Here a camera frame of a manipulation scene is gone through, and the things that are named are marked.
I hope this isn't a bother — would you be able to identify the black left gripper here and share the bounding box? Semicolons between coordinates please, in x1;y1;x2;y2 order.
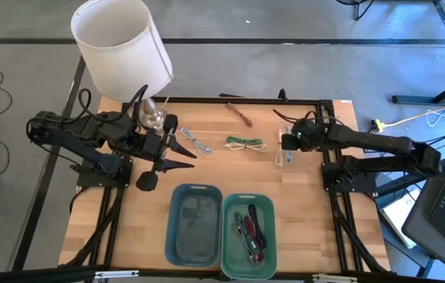
134;113;198;193

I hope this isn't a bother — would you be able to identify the light blue USB-C cable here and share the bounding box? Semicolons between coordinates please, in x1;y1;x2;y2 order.
284;125;294;164

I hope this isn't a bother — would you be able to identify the white USB-C cable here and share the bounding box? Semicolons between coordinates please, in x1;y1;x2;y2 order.
274;128;285;167

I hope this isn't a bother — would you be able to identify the brown USB-C cable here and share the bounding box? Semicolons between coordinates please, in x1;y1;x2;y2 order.
224;101;254;128

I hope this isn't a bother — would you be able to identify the blue plastic bin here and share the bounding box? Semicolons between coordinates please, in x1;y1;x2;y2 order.
164;182;223;268

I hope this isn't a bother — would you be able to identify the green plastic bin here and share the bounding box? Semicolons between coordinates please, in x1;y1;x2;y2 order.
219;192;278;281

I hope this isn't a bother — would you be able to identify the silver lamp base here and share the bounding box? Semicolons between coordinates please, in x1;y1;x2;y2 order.
138;97;168;133

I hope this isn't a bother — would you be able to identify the white lampshade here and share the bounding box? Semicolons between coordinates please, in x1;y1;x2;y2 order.
70;0;175;103

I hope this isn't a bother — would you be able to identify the white box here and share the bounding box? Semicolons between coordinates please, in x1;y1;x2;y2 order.
379;187;422;249

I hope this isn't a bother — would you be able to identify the black chair base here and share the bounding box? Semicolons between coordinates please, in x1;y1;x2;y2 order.
335;0;377;21

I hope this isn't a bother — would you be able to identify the black laptop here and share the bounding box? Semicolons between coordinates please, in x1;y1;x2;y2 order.
401;117;445;282

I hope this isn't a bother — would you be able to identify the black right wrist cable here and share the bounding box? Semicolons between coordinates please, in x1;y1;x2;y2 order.
272;108;320;125

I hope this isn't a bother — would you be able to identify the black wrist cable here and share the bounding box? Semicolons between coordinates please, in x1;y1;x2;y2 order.
77;83;149;123
272;108;320;125

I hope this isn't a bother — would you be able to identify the cream USB-C cable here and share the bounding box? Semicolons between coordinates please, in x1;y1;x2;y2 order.
223;141;269;153

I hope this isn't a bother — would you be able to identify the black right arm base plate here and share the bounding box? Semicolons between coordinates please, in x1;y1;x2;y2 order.
322;163;379;193

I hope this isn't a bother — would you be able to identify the black aluminium table frame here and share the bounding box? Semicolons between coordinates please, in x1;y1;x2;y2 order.
64;96;391;276

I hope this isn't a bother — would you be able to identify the yellow extension cable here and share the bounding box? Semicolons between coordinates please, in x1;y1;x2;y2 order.
371;96;445;133

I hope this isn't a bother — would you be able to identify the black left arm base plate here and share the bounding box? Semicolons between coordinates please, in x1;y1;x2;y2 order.
76;156;134;189

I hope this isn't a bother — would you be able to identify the teal USB-C cable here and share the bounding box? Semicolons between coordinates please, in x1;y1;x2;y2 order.
233;211;257;260

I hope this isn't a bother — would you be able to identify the red USB-C cable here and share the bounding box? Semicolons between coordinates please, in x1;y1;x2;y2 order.
243;215;265;263

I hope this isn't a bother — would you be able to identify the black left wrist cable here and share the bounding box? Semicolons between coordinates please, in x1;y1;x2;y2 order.
77;83;149;123

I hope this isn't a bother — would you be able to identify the dark gray USB-C cable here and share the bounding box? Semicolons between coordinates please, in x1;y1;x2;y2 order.
232;222;257;265

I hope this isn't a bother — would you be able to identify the black aluminium rig frame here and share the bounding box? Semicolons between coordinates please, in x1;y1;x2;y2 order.
0;265;445;283

